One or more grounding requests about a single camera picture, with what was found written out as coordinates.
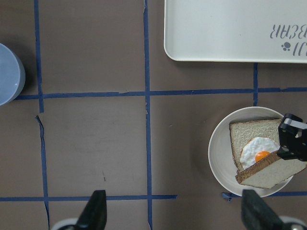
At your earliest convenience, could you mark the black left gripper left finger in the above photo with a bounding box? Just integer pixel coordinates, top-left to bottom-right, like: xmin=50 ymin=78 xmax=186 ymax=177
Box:
xmin=76 ymin=190 xmax=107 ymax=230

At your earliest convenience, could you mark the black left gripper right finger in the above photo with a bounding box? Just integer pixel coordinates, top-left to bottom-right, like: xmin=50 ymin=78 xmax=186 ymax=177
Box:
xmin=241 ymin=189 xmax=283 ymax=230

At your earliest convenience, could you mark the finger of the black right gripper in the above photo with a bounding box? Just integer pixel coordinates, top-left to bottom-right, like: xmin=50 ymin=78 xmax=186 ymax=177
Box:
xmin=277 ymin=113 xmax=307 ymax=161

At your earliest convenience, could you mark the bread slice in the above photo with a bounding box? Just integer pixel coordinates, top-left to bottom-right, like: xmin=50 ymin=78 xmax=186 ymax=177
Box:
xmin=236 ymin=152 xmax=307 ymax=189
xmin=229 ymin=119 xmax=281 ymax=172

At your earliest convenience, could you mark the bread slice under egg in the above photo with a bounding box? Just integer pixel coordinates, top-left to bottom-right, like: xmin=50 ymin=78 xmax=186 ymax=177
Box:
xmin=229 ymin=119 xmax=281 ymax=172

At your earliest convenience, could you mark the cream round plate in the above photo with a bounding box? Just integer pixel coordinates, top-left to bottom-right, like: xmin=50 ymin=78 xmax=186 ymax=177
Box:
xmin=208 ymin=107 xmax=293 ymax=197

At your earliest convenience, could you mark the fried egg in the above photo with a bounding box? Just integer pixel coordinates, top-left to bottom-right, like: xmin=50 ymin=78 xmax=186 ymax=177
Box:
xmin=239 ymin=137 xmax=280 ymax=170

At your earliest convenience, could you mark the cream bear tray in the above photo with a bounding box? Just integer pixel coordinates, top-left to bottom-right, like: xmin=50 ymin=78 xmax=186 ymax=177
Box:
xmin=164 ymin=0 xmax=307 ymax=63

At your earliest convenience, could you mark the blue bowl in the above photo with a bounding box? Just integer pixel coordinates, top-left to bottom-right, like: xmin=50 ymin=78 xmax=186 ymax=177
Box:
xmin=0 ymin=44 xmax=25 ymax=105

